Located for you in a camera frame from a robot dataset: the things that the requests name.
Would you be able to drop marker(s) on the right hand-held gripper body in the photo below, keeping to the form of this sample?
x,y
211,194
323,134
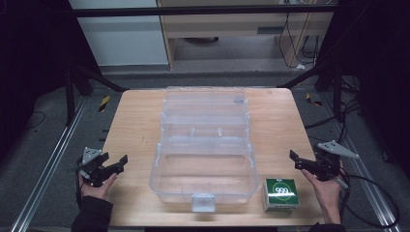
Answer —
x,y
328,166

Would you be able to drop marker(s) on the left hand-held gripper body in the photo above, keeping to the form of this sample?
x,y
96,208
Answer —
x,y
93,169

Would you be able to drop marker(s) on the person's left hand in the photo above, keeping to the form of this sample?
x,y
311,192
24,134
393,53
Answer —
x,y
96,191

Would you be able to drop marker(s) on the person's right hand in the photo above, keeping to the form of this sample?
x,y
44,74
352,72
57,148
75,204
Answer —
x,y
328,199

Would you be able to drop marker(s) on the green and white carton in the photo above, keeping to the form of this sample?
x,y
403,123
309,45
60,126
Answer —
x,y
281,193

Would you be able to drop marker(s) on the yellow and black tape strip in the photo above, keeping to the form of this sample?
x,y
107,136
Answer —
x,y
313,100
103,103

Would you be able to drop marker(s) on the black metal stand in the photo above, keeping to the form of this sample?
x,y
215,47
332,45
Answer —
x,y
69,96
336,93

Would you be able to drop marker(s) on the clear plastic storage box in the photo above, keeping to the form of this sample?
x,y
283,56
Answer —
x,y
203,167

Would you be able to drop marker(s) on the dark curtain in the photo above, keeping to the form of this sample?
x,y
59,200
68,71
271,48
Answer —
x,y
32,58
374,64

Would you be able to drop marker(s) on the white cabinet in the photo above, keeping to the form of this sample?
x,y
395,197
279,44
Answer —
x,y
122,38

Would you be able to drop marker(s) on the wooden shelf unit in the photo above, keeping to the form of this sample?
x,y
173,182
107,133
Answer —
x,y
225,29

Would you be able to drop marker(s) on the black horizontal bar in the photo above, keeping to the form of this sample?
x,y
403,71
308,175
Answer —
x,y
193,11

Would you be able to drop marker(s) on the aluminium floor rail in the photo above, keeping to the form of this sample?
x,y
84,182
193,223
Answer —
x,y
48,167
364,174

